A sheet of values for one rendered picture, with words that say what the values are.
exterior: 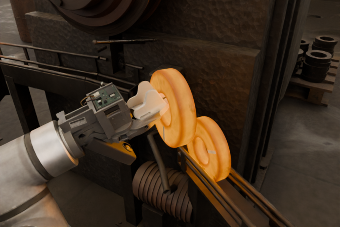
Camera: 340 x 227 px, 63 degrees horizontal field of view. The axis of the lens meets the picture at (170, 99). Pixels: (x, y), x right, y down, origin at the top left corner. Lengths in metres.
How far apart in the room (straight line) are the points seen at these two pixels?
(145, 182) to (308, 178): 1.10
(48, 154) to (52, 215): 0.11
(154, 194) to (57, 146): 0.44
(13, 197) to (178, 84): 0.32
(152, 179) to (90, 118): 0.42
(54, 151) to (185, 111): 0.22
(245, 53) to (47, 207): 0.59
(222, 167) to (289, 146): 1.33
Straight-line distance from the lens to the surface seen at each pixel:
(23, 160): 0.50
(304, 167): 1.82
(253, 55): 0.79
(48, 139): 0.49
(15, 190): 0.52
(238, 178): 0.65
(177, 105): 0.49
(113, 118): 0.49
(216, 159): 0.62
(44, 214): 0.53
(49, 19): 1.23
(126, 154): 0.56
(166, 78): 0.51
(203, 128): 0.64
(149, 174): 0.87
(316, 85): 2.45
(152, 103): 0.51
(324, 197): 1.70
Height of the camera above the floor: 1.15
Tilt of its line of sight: 31 degrees down
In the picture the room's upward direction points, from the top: straight up
